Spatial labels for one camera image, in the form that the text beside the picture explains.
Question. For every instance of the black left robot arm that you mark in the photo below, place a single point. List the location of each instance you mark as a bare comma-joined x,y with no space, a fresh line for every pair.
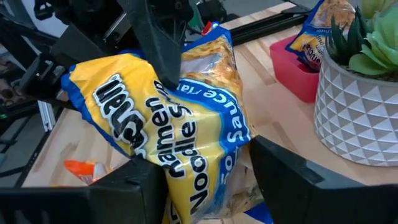
18,46

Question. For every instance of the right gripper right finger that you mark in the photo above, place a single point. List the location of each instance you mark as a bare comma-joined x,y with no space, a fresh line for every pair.
311,199

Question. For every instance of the silver aluminium extrusion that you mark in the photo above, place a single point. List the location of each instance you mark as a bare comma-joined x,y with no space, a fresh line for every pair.
46,115

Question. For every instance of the green succulent in white pot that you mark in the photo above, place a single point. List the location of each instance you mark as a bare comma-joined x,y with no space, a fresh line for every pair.
357,118

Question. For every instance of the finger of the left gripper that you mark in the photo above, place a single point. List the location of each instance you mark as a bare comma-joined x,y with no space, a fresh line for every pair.
158,37
37,77

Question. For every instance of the blue Maruchan ramen pack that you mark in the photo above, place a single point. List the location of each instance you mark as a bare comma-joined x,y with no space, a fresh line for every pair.
186,124
314,34

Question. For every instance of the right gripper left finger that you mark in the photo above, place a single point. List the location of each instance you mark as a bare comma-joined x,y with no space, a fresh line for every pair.
93,205

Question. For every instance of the pink plastic bin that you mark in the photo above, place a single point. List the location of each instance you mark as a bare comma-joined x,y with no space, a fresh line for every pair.
289,74

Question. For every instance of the orange Maruchan ramen pack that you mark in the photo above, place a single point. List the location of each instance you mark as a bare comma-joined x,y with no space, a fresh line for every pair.
81,169

